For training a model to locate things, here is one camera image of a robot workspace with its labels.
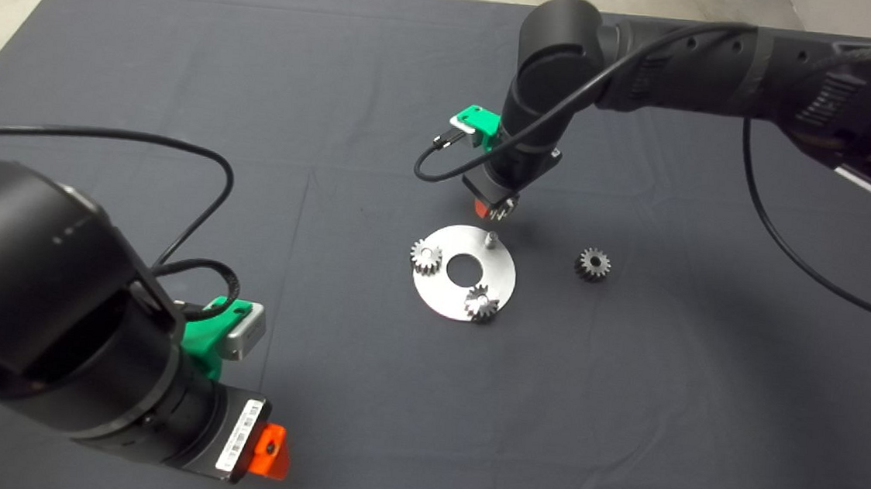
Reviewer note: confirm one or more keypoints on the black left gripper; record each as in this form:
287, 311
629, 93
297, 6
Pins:
234, 435

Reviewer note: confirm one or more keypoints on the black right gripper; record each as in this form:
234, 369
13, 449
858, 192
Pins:
498, 187

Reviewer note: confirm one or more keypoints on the large steel gear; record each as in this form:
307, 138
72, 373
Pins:
504, 211

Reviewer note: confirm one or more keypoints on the small steel gear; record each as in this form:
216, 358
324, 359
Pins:
482, 304
581, 270
427, 257

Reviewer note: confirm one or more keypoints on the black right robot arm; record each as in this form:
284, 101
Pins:
690, 70

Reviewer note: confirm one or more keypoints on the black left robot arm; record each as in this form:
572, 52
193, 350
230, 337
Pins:
15, 258

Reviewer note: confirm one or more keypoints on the round metal plate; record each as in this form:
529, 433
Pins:
440, 288

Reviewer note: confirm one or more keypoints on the dark grey table cloth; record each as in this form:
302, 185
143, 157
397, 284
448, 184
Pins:
263, 68

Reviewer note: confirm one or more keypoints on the silver right camera box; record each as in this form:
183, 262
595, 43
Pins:
460, 124

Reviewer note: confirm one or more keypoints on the silver camera box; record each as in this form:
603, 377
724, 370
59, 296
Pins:
460, 124
246, 334

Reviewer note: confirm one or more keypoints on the green right camera mount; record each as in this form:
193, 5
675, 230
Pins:
473, 118

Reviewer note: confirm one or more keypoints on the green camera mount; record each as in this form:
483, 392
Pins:
203, 335
473, 118

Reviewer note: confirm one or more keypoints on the silver left camera box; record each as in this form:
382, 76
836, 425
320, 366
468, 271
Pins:
246, 334

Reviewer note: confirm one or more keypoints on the green left camera mount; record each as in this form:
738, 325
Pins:
203, 335

